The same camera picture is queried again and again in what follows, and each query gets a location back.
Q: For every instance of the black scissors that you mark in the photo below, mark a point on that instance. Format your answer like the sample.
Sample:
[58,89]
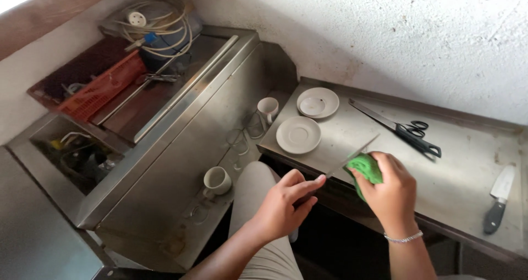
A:
[416,128]

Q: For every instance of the steel kitchen knife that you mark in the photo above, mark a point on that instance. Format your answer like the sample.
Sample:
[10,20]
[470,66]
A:
[361,150]

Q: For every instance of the white round socket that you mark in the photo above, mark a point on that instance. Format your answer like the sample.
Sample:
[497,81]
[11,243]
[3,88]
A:
[137,19]

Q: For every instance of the clear drinking glass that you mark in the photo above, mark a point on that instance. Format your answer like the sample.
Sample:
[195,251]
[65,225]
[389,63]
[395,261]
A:
[255,125]
[233,160]
[200,214]
[238,142]

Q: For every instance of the blue plastic container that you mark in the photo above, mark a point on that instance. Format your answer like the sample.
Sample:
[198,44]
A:
[165,51]

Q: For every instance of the dark brown tray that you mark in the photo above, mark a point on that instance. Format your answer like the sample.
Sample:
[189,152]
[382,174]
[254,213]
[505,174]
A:
[82,67]

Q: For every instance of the white saucer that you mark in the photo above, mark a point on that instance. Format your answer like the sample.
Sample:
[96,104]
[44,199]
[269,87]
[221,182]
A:
[298,134]
[328,98]

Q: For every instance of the person's beige trousers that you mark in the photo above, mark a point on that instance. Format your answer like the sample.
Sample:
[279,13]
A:
[255,197]

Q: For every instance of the stainless steel counter unit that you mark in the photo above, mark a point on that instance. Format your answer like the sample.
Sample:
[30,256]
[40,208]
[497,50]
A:
[185,148]

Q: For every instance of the green cleaning cloth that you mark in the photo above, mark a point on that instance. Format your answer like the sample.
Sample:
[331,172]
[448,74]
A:
[366,168]

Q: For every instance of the person's left hand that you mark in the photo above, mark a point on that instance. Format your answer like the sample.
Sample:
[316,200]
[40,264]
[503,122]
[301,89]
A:
[278,210]

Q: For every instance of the metal pliers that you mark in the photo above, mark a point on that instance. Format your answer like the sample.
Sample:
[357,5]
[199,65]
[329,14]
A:
[159,78]

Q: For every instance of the compartment of mixed utensils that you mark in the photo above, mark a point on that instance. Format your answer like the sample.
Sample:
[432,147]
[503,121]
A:
[78,158]

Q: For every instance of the orange plastic basket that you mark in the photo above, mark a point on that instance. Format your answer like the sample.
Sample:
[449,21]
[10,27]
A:
[103,88]

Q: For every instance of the person's right hand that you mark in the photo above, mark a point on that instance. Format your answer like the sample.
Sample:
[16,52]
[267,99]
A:
[394,197]

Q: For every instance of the white cup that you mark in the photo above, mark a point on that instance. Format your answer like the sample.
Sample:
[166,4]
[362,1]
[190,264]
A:
[216,182]
[268,108]

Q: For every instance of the small white dish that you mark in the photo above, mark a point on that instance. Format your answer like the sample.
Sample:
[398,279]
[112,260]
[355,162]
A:
[312,106]

